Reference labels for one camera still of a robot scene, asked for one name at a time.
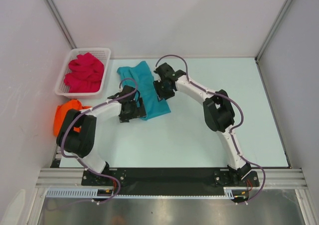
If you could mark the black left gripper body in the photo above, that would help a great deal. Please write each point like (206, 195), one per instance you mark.
(134, 112)

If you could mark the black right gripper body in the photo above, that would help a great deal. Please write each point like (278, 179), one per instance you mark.
(163, 90)

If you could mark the teal t shirt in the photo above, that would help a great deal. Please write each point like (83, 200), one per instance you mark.
(142, 75)

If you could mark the white plastic basket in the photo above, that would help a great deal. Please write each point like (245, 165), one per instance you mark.
(102, 54)

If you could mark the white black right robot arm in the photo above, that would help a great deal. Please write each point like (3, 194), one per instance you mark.
(218, 114)

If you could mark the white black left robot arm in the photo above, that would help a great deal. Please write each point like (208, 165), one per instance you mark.
(78, 131)

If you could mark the magenta t shirt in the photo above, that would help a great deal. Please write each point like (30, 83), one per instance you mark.
(86, 74)

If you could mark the orange t shirt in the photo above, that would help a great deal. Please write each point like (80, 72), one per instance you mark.
(61, 112)

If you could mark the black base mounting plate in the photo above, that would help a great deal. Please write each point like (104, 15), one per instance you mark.
(172, 181)

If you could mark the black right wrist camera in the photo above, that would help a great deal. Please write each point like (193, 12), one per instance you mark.
(165, 71)

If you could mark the white slotted cable duct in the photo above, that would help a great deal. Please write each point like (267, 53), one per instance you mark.
(80, 193)

